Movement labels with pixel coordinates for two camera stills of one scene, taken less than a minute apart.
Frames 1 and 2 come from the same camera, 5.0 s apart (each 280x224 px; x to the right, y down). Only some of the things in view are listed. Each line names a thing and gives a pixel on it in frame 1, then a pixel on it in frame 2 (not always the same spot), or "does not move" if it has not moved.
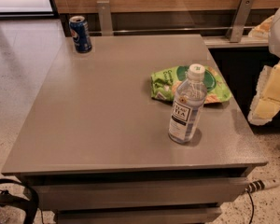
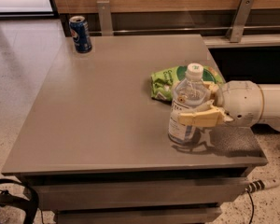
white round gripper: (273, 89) to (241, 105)
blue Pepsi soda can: (80, 35) does not move
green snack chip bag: (164, 82) does not move
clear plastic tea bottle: (186, 116) does not move
